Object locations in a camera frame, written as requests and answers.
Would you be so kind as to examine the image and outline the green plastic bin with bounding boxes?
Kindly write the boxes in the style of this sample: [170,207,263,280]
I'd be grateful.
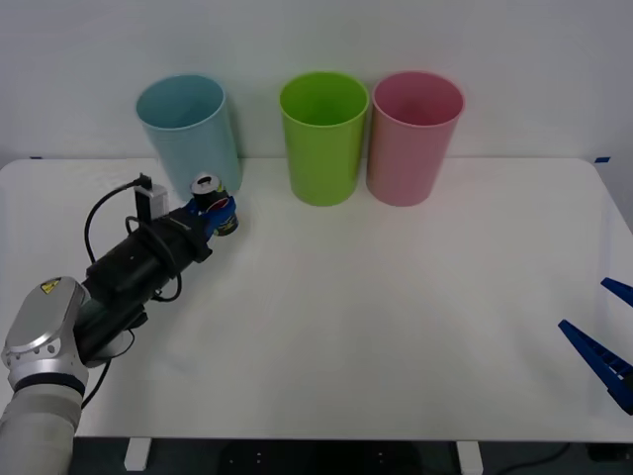
[278,70,371,208]

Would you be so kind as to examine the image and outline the pale blue plastic bin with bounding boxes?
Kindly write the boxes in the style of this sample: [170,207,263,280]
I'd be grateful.
[135,73,244,197]

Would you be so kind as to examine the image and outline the pink plastic bin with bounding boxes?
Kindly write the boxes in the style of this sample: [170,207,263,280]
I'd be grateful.
[365,70,466,208]

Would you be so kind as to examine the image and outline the white table leg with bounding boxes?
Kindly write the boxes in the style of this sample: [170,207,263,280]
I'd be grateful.
[123,437,151,472]
[455,440,485,475]

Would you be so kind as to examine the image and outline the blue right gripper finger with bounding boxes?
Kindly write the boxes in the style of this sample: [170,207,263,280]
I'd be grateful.
[558,319,633,417]
[599,277,633,307]

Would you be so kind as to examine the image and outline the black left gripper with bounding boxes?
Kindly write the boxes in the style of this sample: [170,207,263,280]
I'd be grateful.
[143,196,240,271]

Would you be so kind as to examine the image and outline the black drink can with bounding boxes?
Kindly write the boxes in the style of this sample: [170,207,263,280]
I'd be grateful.
[190,172,242,238]

